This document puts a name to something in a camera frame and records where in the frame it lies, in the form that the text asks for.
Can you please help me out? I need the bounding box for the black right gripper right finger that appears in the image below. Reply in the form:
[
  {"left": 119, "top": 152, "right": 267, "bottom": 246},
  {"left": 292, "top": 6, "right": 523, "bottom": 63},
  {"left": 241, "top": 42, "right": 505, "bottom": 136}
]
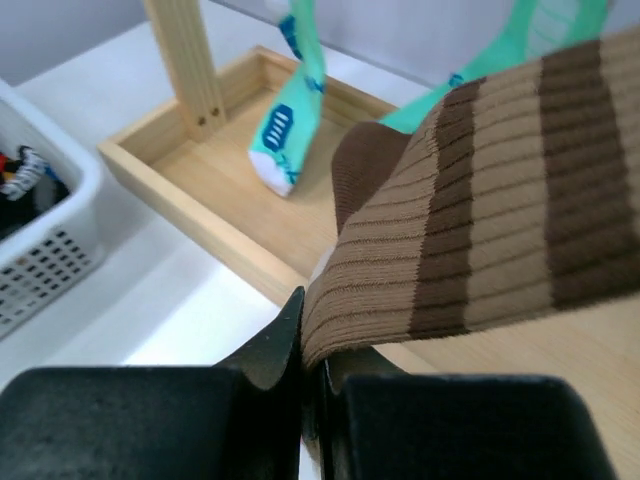
[{"left": 319, "top": 348, "right": 616, "bottom": 479}]

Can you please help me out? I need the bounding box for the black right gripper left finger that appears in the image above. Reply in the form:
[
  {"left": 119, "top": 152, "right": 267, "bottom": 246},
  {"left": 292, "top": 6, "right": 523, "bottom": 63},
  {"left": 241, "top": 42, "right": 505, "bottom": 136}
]
[{"left": 1, "top": 288, "right": 305, "bottom": 479}]

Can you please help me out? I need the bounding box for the brown striped sock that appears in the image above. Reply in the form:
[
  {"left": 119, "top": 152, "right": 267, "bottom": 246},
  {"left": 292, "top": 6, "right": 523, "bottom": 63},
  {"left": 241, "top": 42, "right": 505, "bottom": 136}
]
[{"left": 302, "top": 27, "right": 639, "bottom": 368}]

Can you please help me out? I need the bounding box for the black grey sports sock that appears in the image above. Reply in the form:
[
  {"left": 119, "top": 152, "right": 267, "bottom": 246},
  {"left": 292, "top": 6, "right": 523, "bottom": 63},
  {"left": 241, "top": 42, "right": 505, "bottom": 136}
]
[{"left": 1, "top": 145, "right": 70, "bottom": 239}]

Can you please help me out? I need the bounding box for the wooden hanging rack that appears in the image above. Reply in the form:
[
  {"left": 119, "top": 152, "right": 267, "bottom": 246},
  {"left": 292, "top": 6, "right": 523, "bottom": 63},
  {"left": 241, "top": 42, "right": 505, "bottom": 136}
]
[{"left": 99, "top": 1, "right": 639, "bottom": 479}]

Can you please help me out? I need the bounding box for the white plastic basket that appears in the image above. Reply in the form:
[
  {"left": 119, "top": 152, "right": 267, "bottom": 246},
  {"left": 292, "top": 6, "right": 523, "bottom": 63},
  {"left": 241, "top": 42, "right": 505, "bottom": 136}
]
[{"left": 1, "top": 83, "right": 105, "bottom": 336}]

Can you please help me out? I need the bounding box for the mint green sock left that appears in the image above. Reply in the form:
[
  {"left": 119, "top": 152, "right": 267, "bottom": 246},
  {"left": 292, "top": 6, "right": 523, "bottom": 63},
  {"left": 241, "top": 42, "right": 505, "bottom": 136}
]
[{"left": 248, "top": 1, "right": 326, "bottom": 197}]

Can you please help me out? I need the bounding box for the mint green sock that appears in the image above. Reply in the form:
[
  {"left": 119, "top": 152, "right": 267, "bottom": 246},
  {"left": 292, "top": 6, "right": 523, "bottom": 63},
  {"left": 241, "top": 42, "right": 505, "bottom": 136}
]
[
  {"left": 379, "top": 0, "right": 613, "bottom": 133},
  {"left": 248, "top": 1, "right": 326, "bottom": 197}
]

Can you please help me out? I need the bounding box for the mint green sock right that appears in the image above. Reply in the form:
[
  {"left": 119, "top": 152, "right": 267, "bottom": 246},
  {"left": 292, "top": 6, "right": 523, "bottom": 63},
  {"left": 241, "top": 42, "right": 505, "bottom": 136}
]
[{"left": 379, "top": 0, "right": 613, "bottom": 133}]

